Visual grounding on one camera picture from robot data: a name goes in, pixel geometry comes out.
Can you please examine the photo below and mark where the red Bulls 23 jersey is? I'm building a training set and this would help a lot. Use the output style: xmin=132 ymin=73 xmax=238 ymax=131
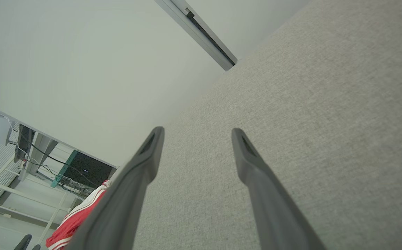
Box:
xmin=45 ymin=180 xmax=113 ymax=250

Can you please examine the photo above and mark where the black computer tower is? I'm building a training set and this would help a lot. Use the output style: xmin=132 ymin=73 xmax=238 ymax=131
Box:
xmin=51 ymin=150 xmax=115 ymax=191

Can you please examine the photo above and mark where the thin black floor cable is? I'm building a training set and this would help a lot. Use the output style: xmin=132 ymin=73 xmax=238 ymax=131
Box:
xmin=8 ymin=141 xmax=99 ymax=195

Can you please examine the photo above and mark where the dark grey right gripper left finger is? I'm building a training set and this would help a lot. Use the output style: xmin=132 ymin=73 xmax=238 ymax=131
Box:
xmin=66 ymin=127 xmax=165 ymax=250

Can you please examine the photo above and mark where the white metal rack frame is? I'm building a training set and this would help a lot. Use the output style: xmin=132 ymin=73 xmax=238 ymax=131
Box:
xmin=0 ymin=153 xmax=71 ymax=245

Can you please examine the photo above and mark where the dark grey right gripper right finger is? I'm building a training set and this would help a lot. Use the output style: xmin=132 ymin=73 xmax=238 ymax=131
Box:
xmin=232 ymin=128 xmax=326 ymax=250

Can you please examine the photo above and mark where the white desk with grey leg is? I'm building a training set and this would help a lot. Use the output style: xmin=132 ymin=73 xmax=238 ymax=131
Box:
xmin=0 ymin=100 xmax=120 ymax=176

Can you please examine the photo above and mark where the black box under desk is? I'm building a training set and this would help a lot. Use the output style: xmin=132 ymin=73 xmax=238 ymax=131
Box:
xmin=15 ymin=124 xmax=35 ymax=163

